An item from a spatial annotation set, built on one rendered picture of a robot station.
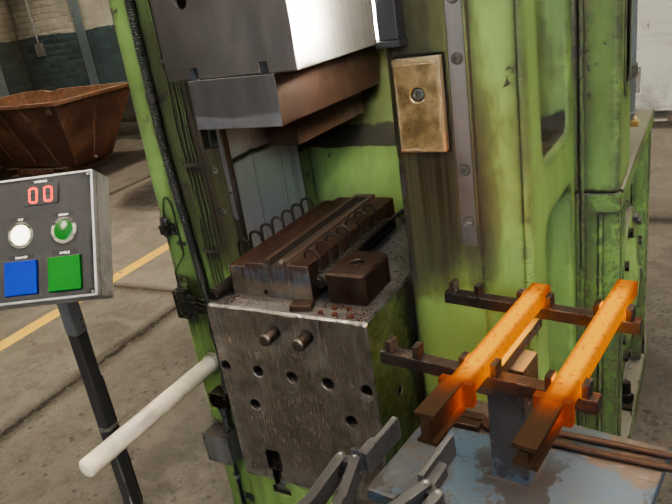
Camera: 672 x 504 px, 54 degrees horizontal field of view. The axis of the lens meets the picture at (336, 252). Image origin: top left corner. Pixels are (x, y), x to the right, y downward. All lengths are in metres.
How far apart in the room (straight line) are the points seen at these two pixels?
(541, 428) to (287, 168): 1.09
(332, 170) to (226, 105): 0.56
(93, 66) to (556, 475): 9.41
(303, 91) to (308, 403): 0.63
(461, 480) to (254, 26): 0.84
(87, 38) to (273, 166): 8.52
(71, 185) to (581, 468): 1.16
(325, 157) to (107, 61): 8.26
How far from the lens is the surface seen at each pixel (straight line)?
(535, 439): 0.78
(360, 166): 1.72
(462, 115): 1.22
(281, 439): 1.51
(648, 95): 6.49
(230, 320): 1.39
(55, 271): 1.53
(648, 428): 2.48
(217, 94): 1.29
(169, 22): 1.33
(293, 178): 1.72
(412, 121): 1.23
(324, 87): 1.35
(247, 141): 1.56
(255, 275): 1.38
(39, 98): 9.23
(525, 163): 1.21
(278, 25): 1.18
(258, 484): 1.66
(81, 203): 1.54
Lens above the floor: 1.49
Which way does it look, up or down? 22 degrees down
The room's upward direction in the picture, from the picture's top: 9 degrees counter-clockwise
